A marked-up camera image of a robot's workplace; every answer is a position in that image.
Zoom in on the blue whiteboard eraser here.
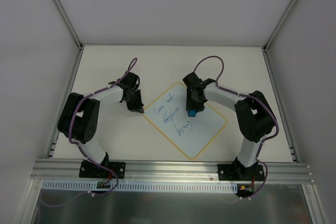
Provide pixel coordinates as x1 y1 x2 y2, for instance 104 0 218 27
187 110 197 117

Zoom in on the yellow framed whiteboard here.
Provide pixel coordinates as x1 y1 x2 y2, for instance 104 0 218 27
143 82 227 160

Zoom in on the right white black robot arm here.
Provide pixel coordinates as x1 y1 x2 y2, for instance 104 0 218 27
186 83 279 180

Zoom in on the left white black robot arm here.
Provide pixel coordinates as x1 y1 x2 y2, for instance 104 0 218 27
57 86 144 177

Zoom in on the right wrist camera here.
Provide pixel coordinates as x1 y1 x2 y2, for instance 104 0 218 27
182 72 215 89

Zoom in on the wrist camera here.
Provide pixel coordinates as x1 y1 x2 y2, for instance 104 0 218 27
117 72 140 91
182 72 215 89

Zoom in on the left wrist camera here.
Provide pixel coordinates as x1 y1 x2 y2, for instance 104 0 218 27
117 72 140 91

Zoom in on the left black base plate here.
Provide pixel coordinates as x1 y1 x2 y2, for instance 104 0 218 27
79 161 126 179

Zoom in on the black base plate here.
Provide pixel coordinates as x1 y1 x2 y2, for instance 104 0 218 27
79 161 126 179
217 163 265 182

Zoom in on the left aluminium frame post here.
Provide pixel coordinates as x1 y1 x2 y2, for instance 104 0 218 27
52 0 83 50

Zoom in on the aluminium frame post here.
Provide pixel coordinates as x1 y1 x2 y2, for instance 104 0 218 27
263 0 299 51
52 0 83 50

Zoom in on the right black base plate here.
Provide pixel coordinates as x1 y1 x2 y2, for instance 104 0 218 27
217 163 265 182

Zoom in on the white slotted cable duct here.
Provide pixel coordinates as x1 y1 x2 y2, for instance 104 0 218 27
41 180 238 194

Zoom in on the aluminium mounting rail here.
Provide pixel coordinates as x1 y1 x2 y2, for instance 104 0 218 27
30 158 315 185

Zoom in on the right aluminium frame post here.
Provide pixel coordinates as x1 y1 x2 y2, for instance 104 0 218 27
263 0 299 51

